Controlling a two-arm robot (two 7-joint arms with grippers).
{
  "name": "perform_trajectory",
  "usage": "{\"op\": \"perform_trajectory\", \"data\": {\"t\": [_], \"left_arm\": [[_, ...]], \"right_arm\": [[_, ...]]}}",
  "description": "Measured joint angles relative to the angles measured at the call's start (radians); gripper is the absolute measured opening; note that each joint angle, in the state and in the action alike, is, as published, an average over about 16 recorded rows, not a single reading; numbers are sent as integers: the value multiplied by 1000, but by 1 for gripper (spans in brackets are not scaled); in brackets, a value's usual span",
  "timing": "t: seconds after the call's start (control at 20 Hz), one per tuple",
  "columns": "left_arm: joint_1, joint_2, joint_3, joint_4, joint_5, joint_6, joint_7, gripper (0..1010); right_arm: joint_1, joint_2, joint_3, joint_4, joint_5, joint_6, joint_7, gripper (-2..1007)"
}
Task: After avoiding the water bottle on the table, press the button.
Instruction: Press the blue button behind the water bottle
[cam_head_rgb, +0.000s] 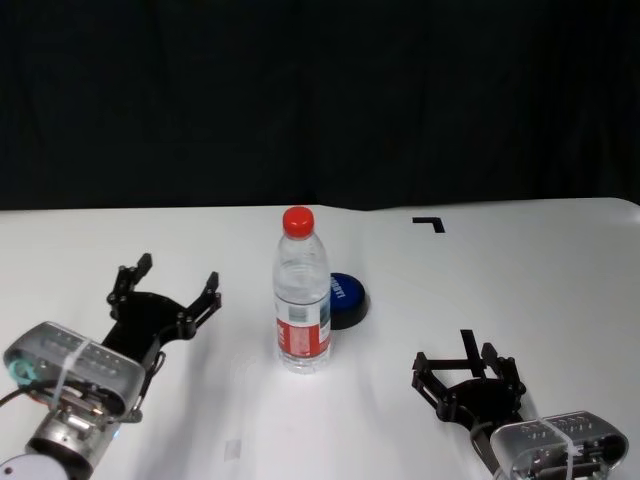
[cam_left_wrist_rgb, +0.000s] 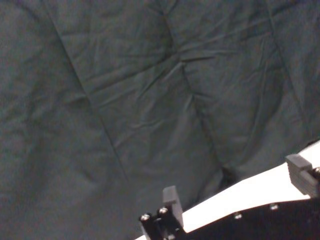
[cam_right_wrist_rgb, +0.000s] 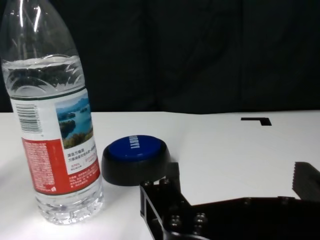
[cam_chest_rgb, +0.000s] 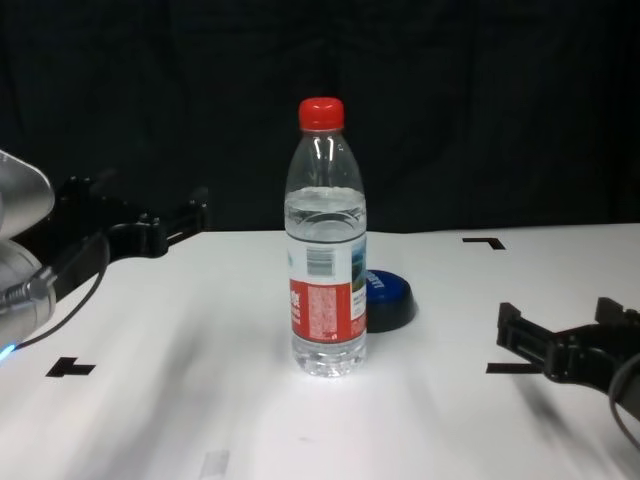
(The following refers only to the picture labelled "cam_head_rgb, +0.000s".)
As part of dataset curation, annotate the white camera zip tie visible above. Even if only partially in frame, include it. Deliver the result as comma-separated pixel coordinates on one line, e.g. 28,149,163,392
543,418,579,480
49,338,94,409

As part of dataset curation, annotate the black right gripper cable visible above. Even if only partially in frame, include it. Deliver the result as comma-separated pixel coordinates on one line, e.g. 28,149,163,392
469,419,501,476

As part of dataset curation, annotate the white right camera zip tie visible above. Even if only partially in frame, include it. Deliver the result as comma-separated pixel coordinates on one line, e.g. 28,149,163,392
543,418,579,480

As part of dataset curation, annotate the black T-shaped tape mark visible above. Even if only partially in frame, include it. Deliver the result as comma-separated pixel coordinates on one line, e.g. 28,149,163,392
424,329,494,379

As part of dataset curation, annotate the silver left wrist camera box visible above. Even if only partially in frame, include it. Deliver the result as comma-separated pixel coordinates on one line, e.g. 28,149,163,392
3,322,146,416

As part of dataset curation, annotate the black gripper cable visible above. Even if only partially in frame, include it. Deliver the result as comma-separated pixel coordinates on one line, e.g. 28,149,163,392
127,349,166,424
469,419,501,476

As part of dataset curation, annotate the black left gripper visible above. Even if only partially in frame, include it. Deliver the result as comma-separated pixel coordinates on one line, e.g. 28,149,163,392
101,253,223,370

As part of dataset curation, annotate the white left camera zip tie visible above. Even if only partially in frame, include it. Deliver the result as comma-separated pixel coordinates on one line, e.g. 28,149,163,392
49,338,94,409

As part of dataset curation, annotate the blue round lid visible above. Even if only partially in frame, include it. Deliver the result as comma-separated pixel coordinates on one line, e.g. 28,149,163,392
329,272,372,331

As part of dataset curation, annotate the black curtain backdrop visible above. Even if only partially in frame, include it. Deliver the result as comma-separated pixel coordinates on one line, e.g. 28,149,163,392
0,0,640,211

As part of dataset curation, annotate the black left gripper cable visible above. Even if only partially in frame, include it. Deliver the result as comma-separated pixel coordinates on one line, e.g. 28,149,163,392
127,349,166,424

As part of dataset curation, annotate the black left camera cable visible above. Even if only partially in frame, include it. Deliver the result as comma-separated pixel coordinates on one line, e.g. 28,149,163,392
0,382,56,409

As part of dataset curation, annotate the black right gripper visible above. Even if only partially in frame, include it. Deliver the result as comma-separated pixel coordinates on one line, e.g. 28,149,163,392
410,342,531,432

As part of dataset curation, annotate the clear water bottle red cap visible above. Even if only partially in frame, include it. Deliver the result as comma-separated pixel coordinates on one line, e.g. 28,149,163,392
272,205,334,375

